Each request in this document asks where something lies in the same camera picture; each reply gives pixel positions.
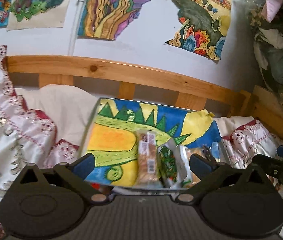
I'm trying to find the puffed rice cracker packet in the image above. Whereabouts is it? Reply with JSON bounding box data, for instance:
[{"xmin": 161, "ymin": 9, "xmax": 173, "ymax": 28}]
[{"xmin": 183, "ymin": 148, "xmax": 205, "ymax": 188}]

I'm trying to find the green vegetable snack packet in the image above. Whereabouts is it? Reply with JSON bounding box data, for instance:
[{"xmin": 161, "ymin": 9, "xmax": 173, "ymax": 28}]
[{"xmin": 157, "ymin": 138, "xmax": 196, "ymax": 190}]

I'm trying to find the nut bar clear packet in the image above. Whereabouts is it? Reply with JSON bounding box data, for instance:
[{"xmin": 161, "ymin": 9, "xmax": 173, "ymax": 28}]
[{"xmin": 136, "ymin": 129, "xmax": 159, "ymax": 186}]

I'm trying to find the orange plastic snack bag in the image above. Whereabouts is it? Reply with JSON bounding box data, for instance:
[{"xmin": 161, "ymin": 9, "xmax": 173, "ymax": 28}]
[{"xmin": 90, "ymin": 183, "xmax": 113, "ymax": 195}]

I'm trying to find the dark dried fruit packet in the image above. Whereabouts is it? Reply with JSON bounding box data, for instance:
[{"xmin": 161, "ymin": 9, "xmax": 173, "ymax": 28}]
[{"xmin": 202, "ymin": 145, "xmax": 217, "ymax": 166}]

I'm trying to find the dinosaur drawing paper in tray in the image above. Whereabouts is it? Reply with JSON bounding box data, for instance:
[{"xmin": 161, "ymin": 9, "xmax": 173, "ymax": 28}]
[{"xmin": 83, "ymin": 99, "xmax": 222, "ymax": 186}]

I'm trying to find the cream pillow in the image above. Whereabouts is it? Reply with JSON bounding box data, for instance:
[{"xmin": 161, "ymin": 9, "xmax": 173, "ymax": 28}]
[{"xmin": 16, "ymin": 85, "xmax": 97, "ymax": 145}]

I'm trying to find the metal tray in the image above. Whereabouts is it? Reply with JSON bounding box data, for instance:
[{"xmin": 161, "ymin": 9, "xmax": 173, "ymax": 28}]
[{"xmin": 77, "ymin": 97, "xmax": 223, "ymax": 193}]

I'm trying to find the floral satin bedspread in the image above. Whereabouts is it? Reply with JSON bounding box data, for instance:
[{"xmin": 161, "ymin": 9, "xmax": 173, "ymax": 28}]
[{"xmin": 0, "ymin": 46, "xmax": 283, "ymax": 239}]

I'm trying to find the landscape drawing torn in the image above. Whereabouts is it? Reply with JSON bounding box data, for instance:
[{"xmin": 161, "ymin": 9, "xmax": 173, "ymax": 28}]
[{"xmin": 166, "ymin": 0, "xmax": 232, "ymax": 61}]

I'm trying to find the swirly purple abstract drawing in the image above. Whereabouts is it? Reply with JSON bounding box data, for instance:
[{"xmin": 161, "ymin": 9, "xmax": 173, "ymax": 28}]
[{"xmin": 77, "ymin": 0, "xmax": 151, "ymax": 41}]

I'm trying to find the blond boy drawing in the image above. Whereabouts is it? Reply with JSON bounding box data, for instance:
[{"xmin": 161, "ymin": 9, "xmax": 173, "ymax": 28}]
[{"xmin": 6, "ymin": 0, "xmax": 70, "ymax": 31}]

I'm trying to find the wooden bed rail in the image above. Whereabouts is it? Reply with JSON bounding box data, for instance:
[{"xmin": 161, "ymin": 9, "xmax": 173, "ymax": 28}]
[{"xmin": 5, "ymin": 55, "xmax": 283, "ymax": 139}]

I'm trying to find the white wall pipe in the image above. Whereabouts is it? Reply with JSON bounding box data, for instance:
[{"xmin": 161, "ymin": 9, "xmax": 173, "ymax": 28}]
[{"xmin": 67, "ymin": 0, "xmax": 86, "ymax": 56}]

